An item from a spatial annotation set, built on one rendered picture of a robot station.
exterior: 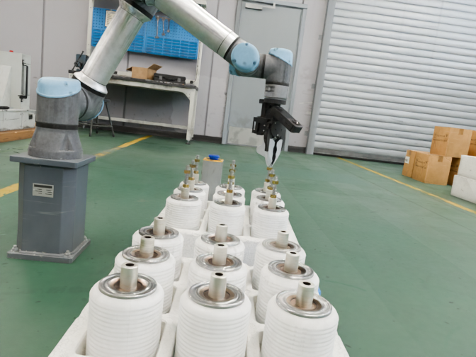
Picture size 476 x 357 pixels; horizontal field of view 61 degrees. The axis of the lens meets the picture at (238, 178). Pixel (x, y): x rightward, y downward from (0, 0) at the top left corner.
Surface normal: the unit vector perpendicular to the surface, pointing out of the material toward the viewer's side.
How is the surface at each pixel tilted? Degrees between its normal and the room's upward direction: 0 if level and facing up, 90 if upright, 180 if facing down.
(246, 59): 90
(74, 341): 0
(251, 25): 90
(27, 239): 90
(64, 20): 90
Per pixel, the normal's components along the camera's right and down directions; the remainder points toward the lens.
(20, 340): 0.12, -0.98
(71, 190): 0.73, 0.20
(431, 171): 0.03, 0.17
